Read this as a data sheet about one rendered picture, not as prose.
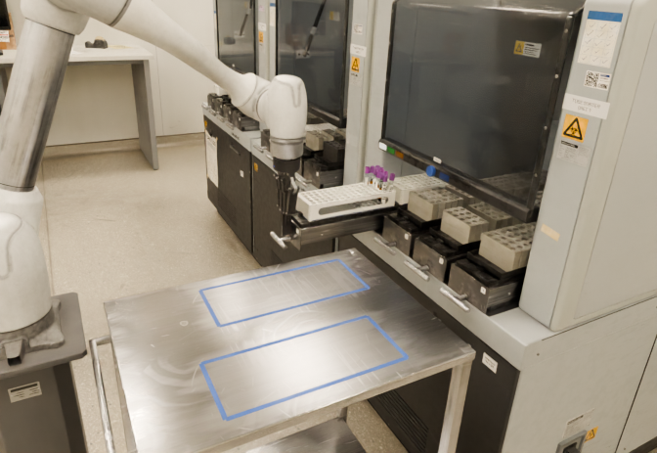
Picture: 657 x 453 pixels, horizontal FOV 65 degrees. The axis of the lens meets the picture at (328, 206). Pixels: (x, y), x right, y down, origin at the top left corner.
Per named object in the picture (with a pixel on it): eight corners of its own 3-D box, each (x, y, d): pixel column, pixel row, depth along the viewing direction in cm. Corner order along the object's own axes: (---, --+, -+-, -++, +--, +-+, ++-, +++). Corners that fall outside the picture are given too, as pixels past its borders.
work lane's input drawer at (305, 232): (455, 200, 189) (458, 176, 185) (481, 213, 178) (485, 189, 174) (267, 235, 157) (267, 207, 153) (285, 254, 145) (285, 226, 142)
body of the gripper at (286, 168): (305, 158, 140) (304, 190, 144) (292, 150, 147) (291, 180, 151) (280, 161, 137) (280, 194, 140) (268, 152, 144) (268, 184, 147)
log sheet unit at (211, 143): (206, 177, 336) (203, 123, 321) (219, 192, 314) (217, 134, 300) (203, 178, 334) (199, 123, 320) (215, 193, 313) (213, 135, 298)
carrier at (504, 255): (517, 273, 124) (522, 250, 122) (511, 275, 123) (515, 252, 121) (483, 251, 134) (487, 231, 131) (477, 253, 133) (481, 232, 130)
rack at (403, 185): (453, 185, 183) (456, 168, 181) (472, 195, 175) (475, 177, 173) (382, 197, 170) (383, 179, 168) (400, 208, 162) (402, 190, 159)
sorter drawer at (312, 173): (441, 158, 233) (443, 139, 230) (461, 168, 222) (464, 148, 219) (292, 179, 201) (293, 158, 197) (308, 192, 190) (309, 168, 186)
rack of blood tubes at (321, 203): (377, 198, 169) (378, 180, 167) (395, 209, 161) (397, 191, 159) (293, 212, 156) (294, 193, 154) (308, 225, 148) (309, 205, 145)
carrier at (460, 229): (473, 246, 137) (477, 225, 134) (467, 247, 136) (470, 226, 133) (445, 228, 146) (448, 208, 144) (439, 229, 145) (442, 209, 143)
